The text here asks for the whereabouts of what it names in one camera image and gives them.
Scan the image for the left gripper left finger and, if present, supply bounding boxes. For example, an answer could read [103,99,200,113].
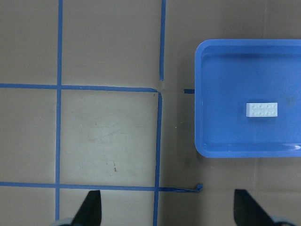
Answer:
[51,189,103,226]

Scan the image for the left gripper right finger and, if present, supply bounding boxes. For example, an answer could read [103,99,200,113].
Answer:
[234,188,298,226]

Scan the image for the white block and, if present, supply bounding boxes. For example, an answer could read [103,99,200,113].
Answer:
[246,103,264,117]
[262,103,278,117]

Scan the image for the blue plastic tray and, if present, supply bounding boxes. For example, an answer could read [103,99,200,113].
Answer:
[195,39,301,158]

